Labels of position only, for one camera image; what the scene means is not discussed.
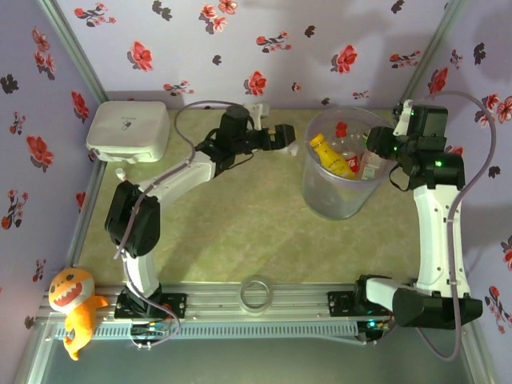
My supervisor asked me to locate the clear bottle red cola label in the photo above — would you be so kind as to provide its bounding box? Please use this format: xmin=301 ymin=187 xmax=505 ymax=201
xmin=334 ymin=121 xmax=362 ymax=170

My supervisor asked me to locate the yellow plastic bottle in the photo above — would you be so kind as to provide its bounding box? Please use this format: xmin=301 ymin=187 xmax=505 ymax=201
xmin=310 ymin=134 xmax=358 ymax=180

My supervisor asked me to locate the translucent grey plastic bin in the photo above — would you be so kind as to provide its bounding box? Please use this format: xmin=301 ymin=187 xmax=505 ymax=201
xmin=302 ymin=106 xmax=395 ymax=220

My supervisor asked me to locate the white plastic case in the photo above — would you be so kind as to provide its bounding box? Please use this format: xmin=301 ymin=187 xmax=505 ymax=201
xmin=86 ymin=100 xmax=171 ymax=164

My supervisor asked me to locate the clear tape roll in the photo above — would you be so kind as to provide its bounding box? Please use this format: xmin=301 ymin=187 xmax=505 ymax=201
xmin=239 ymin=274 xmax=275 ymax=313

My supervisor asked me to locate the orange shark plush toy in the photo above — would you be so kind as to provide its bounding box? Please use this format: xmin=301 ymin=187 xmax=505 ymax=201
xmin=47 ymin=266 xmax=110 ymax=362

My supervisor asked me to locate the right black camera cable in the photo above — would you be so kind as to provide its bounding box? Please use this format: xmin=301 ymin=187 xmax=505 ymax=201
xmin=386 ymin=164 xmax=413 ymax=192

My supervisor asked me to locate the left arm grey cable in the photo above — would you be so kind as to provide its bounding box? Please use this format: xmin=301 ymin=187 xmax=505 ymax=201
xmin=114 ymin=99 xmax=231 ymax=305

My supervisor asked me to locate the aluminium frame post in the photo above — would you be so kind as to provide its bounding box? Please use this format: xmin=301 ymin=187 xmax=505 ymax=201
xmin=38 ymin=0 xmax=108 ymax=103
xmin=394 ymin=0 xmax=470 ymax=115

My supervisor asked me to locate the aluminium mounting rail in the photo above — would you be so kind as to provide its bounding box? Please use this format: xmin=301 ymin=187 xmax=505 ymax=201
xmin=35 ymin=282 xmax=477 ymax=321

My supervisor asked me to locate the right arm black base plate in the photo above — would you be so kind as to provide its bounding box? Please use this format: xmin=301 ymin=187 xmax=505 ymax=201
xmin=327 ymin=290 xmax=397 ymax=317

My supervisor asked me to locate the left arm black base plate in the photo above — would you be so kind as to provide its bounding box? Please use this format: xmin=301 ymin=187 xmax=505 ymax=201
xmin=114 ymin=293 xmax=188 ymax=320

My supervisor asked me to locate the grey slotted cable duct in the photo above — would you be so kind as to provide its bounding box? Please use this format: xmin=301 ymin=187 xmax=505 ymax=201
xmin=54 ymin=321 xmax=359 ymax=342

